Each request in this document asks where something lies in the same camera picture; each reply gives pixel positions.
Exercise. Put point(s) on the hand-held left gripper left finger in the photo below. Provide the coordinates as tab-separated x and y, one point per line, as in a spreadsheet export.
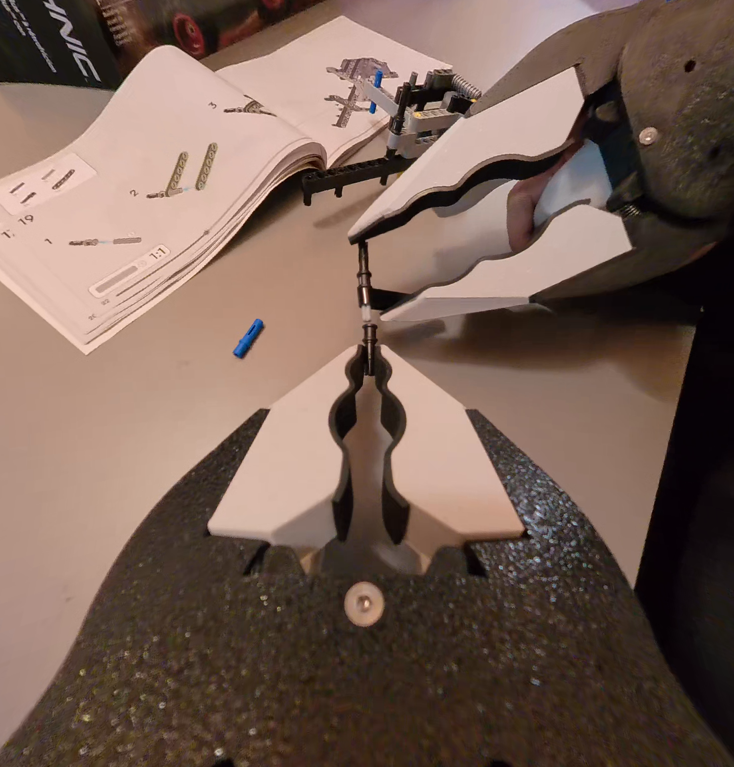
271	479

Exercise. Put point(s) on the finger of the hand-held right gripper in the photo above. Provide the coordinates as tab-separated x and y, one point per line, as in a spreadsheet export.
492	144
552	263

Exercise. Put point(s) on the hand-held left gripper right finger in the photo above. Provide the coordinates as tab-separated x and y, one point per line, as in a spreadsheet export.
456	479

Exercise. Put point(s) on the grey black toy brick assembly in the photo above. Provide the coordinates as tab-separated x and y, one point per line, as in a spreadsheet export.
415	126

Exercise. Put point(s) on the blue connector pin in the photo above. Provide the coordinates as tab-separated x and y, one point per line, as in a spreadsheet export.
249	338

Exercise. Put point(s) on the black long axle pin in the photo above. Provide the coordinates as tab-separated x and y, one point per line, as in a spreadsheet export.
365	269

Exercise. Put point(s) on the person's right hand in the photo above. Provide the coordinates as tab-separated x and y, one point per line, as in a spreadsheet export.
521	217

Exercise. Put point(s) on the open instruction booklet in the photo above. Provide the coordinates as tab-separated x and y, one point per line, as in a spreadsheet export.
163	150

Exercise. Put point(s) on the black toy set box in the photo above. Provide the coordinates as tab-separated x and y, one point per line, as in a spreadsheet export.
43	42

